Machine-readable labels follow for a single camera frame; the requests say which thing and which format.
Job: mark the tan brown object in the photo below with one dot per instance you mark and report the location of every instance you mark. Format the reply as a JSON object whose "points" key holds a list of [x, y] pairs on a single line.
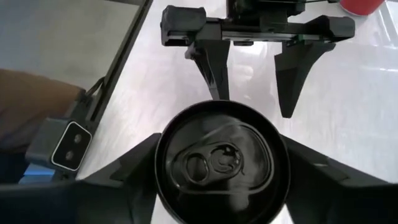
{"points": [[31, 105]]}

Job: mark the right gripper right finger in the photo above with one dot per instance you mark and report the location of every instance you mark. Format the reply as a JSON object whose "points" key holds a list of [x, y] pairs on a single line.
{"points": [[326, 193]]}

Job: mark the grey table-level camera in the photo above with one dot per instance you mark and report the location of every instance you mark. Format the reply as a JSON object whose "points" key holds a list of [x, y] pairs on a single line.
{"points": [[70, 146]]}

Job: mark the red Coca-Cola can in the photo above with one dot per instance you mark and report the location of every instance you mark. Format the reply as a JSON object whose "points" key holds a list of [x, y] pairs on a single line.
{"points": [[360, 7]]}

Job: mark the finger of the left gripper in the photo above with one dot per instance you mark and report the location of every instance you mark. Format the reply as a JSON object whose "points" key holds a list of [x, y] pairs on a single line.
{"points": [[292, 77], [214, 65]]}

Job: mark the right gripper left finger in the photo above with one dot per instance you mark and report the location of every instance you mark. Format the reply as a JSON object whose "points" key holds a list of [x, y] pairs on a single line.
{"points": [[130, 186]]}

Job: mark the black metal table frame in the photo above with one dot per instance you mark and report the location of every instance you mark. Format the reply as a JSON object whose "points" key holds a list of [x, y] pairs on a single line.
{"points": [[124, 56]]}

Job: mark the Celsius can with pineapple print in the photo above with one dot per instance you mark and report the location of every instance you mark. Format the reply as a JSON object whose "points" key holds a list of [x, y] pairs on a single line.
{"points": [[217, 161]]}

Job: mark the blue block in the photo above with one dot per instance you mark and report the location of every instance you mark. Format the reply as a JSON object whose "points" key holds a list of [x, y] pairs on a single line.
{"points": [[37, 174]]}

